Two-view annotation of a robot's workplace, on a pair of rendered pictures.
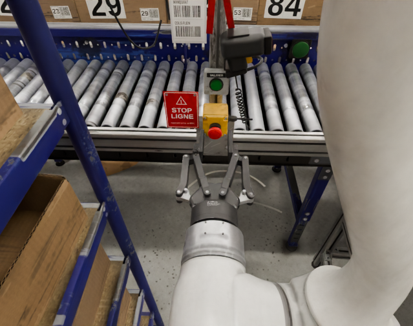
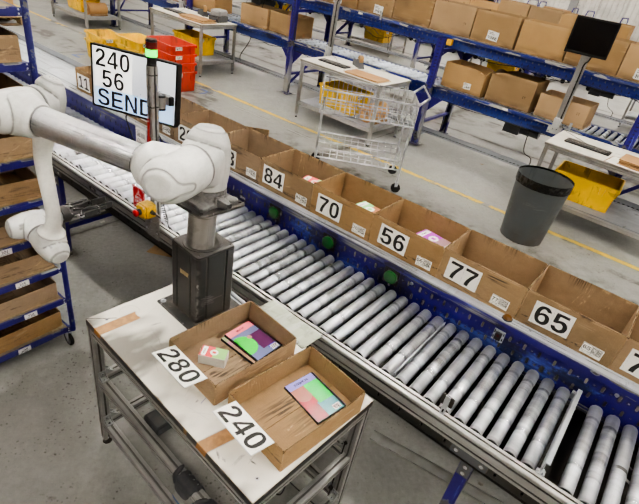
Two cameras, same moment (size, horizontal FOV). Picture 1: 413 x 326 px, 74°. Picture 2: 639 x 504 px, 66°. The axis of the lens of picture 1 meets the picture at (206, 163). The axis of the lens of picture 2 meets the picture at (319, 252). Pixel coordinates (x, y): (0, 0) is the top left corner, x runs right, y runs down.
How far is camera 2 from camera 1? 219 cm
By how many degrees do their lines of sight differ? 27
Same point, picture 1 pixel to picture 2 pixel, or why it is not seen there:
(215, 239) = not seen: hidden behind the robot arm
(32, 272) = (10, 190)
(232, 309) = (30, 215)
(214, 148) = (152, 231)
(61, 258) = (21, 197)
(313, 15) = (289, 193)
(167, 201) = not seen: hidden behind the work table
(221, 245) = not seen: hidden behind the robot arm
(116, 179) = (155, 258)
